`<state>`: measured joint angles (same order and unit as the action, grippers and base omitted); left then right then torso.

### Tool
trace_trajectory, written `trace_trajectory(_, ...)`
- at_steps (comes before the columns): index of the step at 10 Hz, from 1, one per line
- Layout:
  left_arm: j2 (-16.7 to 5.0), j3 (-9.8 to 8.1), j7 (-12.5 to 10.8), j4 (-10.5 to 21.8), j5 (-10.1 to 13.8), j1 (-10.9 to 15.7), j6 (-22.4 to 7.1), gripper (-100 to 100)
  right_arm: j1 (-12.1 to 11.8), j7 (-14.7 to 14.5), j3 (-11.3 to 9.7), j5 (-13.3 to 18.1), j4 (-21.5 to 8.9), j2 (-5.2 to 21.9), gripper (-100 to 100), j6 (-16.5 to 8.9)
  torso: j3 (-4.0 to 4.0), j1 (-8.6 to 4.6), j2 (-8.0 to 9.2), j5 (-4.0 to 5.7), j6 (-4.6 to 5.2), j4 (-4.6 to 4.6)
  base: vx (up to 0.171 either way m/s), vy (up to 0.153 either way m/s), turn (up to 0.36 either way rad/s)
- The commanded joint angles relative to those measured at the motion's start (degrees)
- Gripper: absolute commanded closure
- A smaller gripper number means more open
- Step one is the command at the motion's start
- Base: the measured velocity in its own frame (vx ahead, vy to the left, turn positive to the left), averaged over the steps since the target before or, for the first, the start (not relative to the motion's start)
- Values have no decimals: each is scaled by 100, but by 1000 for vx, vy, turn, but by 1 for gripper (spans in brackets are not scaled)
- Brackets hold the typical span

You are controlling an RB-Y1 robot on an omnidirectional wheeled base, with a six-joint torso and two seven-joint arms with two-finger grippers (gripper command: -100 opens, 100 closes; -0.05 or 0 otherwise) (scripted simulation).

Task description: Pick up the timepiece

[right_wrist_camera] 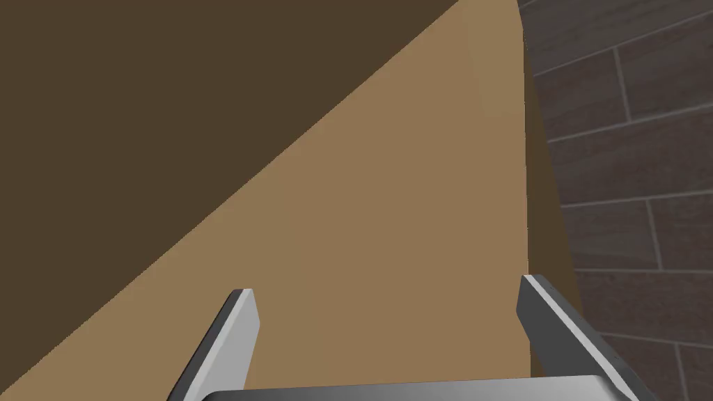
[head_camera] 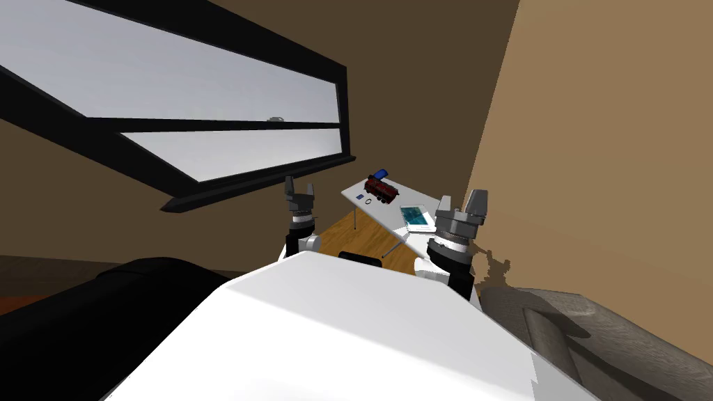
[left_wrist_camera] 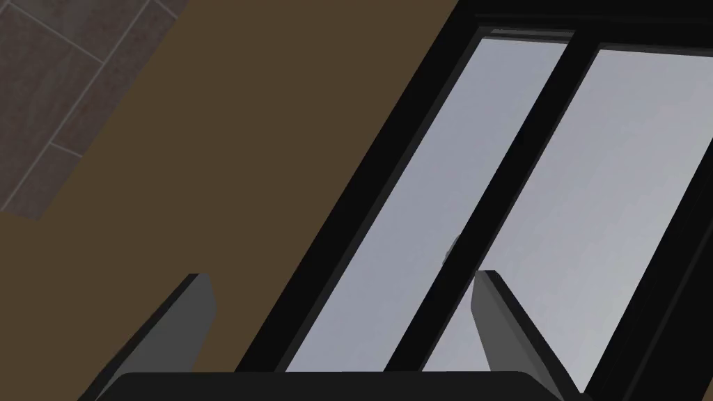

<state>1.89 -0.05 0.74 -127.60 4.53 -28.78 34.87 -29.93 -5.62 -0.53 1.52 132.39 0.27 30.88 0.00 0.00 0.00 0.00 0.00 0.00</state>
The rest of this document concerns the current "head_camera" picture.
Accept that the teal and white book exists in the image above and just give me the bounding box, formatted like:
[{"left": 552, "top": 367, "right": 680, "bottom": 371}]
[{"left": 399, "top": 204, "right": 437, "bottom": 233}]

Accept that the red toy truck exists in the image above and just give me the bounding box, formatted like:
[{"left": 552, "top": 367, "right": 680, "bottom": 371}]
[{"left": 364, "top": 175, "right": 400, "bottom": 205}]

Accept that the black framed window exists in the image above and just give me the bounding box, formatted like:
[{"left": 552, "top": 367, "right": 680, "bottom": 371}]
[{"left": 0, "top": 0, "right": 357, "bottom": 214}]

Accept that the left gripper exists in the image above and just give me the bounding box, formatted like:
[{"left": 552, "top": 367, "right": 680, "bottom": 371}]
[{"left": 284, "top": 175, "right": 316, "bottom": 219}]

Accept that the grey sofa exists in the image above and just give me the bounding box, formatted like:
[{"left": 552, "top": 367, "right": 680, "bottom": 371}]
[{"left": 478, "top": 286, "right": 713, "bottom": 401}]

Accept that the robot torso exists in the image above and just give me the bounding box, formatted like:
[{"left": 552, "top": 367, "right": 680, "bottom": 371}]
[{"left": 104, "top": 250, "right": 604, "bottom": 401}]

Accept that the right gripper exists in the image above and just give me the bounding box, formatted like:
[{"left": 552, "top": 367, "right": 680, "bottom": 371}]
[{"left": 434, "top": 189, "right": 489, "bottom": 240}]

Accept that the white table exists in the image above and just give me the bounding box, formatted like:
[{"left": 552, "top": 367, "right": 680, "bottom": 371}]
[{"left": 340, "top": 177, "right": 442, "bottom": 260}]

